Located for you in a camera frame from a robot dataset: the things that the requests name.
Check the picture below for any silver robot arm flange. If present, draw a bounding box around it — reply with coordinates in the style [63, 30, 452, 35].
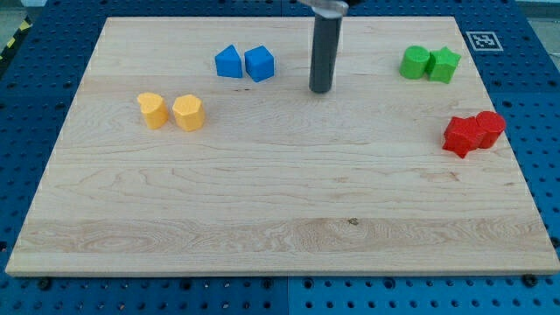
[297, 0, 349, 18]

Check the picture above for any blue cube block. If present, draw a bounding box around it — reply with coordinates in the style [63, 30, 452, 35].
[244, 45, 275, 82]

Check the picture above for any blue triangle block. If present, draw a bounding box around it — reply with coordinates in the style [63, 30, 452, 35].
[214, 45, 243, 78]

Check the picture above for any light wooden board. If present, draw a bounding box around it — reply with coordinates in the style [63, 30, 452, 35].
[6, 17, 559, 277]

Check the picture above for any yellow hexagon block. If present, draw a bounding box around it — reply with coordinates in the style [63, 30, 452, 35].
[172, 94, 206, 132]

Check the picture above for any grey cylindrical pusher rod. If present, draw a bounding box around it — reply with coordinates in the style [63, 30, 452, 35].
[309, 11, 342, 94]

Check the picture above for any yellow heart block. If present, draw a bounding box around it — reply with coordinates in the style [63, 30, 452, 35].
[136, 92, 169, 130]

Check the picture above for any green cylinder block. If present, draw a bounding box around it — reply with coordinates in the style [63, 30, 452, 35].
[399, 45, 430, 80]

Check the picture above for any red star block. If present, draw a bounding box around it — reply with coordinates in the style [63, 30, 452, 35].
[442, 116, 486, 158]

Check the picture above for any green star block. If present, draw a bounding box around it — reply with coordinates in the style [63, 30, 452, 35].
[425, 46, 461, 84]

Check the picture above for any red cylinder block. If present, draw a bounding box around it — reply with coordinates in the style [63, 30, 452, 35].
[475, 111, 507, 149]

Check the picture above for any white fiducial marker tag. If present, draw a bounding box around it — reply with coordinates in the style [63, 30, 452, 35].
[465, 31, 503, 53]

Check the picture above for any yellow black hazard tape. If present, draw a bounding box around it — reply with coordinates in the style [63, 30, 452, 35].
[1, 16, 32, 63]

